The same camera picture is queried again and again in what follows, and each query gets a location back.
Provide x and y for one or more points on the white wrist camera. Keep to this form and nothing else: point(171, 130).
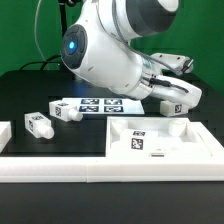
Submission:
point(178, 64)

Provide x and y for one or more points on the white U-shaped fence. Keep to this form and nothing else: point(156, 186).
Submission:
point(99, 169)

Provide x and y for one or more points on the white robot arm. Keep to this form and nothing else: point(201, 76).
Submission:
point(97, 49)

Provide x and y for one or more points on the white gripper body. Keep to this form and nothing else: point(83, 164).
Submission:
point(175, 90)

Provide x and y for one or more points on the white sheet with markers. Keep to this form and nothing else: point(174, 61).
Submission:
point(106, 105)

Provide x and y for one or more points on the white square tabletop part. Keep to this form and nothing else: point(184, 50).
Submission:
point(165, 138)

